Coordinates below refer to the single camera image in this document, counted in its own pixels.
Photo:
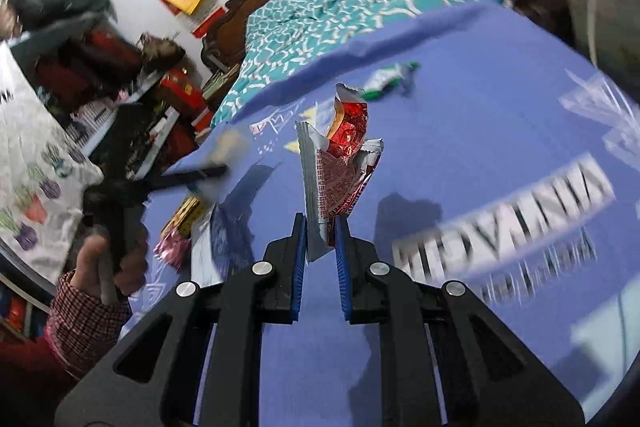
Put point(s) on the white paper bag with cacti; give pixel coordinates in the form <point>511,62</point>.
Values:
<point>43,177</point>

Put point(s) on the green white candy wrapper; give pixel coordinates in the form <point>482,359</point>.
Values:
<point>388,78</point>

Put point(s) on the purple patterned blanket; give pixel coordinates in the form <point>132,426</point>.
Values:
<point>512,166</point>

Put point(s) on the pink crumpled wrapper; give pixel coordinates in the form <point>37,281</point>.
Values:
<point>173,248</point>

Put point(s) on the cluttered grey shelf unit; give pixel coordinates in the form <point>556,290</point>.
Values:
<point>91,74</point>

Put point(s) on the yellow rectangular box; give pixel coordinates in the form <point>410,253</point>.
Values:
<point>191,209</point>

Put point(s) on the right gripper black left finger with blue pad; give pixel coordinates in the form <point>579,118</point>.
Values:
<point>197,353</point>

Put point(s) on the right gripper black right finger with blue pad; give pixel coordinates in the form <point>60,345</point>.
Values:
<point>446,358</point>

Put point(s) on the red silver snack wrapper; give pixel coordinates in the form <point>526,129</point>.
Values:
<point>337,166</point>

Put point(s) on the person's left hand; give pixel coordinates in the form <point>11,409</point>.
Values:
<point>96,273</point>

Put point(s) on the dark blue milk carton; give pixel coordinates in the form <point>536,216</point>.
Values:
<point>219,248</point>

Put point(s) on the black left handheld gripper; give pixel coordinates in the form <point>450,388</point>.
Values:
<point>115,206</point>

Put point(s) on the red checked sleeve forearm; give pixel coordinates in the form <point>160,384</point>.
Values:
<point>80,329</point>

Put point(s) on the teal patterned bedsheet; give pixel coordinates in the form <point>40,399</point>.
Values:
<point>283,36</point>

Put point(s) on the yellow red wall calendar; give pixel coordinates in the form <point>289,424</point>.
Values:
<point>195,16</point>

